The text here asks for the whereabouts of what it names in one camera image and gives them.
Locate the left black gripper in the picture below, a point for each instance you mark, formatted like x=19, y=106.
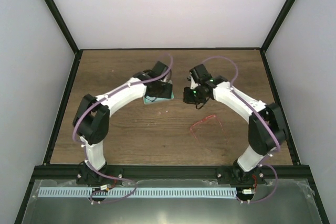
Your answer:
x=166, y=94

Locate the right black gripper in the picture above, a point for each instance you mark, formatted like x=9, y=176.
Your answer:
x=189, y=99

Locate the green glasses case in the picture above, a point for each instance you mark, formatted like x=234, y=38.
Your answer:
x=149, y=100

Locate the red transparent sunglasses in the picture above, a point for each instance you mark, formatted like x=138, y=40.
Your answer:
x=207, y=128

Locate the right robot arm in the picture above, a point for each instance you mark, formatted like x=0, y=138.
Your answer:
x=266, y=125

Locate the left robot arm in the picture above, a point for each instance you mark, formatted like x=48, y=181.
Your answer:
x=92, y=119

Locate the metal sheet panel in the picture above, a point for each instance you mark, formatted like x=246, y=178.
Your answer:
x=276, y=201

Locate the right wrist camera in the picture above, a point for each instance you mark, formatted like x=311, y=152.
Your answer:
x=200, y=74

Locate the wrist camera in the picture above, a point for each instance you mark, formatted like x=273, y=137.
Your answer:
x=200, y=74
x=158, y=69

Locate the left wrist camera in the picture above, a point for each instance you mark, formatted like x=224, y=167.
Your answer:
x=158, y=69

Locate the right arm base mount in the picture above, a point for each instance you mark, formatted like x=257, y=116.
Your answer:
x=240, y=174

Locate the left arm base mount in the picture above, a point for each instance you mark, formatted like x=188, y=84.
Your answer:
x=86, y=176

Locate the light blue slotted cable duct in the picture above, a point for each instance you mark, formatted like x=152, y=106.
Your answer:
x=191, y=192

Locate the black left frame post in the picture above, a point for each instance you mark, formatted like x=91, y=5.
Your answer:
x=62, y=25

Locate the black frame post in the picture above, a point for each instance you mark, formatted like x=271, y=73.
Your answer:
x=288, y=4
x=62, y=25

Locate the black aluminium front rail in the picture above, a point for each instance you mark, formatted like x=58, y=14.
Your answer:
x=138, y=172

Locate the black right frame post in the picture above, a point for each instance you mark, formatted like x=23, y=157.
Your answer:
x=288, y=4

